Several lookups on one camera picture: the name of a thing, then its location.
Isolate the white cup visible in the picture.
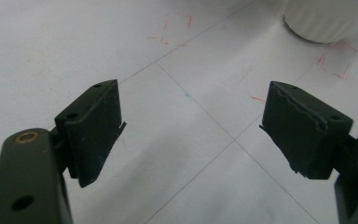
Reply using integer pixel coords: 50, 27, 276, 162
282, 0, 358, 44

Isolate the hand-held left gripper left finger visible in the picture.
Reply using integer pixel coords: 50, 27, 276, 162
54, 78, 128, 189

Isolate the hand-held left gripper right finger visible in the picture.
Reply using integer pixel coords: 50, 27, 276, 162
259, 80, 354, 181

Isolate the white board table cover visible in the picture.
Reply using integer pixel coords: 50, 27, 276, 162
0, 0, 358, 224

